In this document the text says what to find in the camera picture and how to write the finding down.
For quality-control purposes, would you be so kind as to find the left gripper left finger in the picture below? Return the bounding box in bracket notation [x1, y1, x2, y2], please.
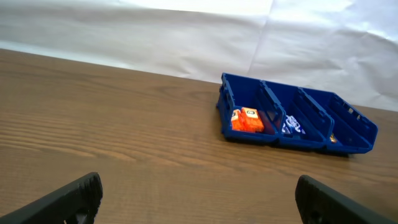
[0, 172, 103, 224]

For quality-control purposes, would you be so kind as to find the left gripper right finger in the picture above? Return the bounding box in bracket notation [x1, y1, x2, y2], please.
[294, 174, 398, 224]

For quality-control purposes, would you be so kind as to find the orange candy box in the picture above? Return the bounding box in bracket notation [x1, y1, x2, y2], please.
[231, 109, 246, 132]
[240, 106, 266, 134]

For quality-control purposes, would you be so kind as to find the blue tray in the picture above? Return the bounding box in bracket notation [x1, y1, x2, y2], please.
[216, 72, 379, 156]

